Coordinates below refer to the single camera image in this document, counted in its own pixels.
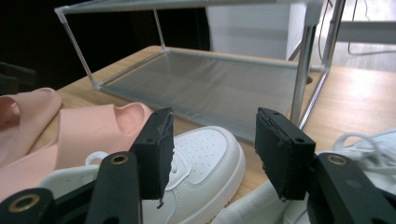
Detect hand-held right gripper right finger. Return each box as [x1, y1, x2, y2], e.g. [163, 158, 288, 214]
[254, 106, 318, 203]

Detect black curtain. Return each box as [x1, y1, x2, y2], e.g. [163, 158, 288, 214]
[0, 0, 210, 94]

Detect metal-framed two-tier shoe rack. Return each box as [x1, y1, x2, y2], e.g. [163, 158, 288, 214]
[54, 0, 347, 144]

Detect pink slipper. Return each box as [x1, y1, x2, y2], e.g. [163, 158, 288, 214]
[0, 102, 154, 202]
[0, 87, 63, 169]

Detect white cabinet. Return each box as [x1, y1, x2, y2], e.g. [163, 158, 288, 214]
[205, 3, 312, 60]

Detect white desk frame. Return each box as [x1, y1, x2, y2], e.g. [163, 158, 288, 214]
[337, 20, 396, 45]

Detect white sneaker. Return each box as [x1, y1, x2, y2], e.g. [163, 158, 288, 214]
[38, 125, 247, 224]
[211, 129, 396, 224]

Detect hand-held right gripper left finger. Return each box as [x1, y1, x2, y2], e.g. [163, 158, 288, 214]
[129, 106, 176, 209]

